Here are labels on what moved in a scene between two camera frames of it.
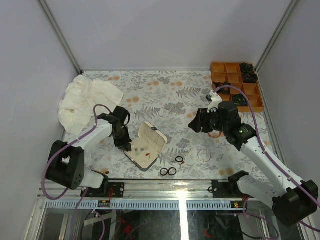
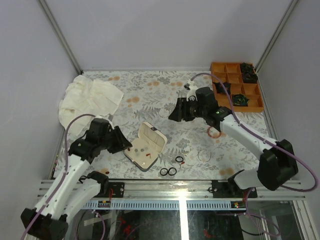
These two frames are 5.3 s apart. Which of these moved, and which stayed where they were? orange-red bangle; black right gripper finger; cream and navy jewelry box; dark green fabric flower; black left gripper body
Moved: black right gripper finger; black left gripper body
Stayed: orange-red bangle; dark green fabric flower; cream and navy jewelry box
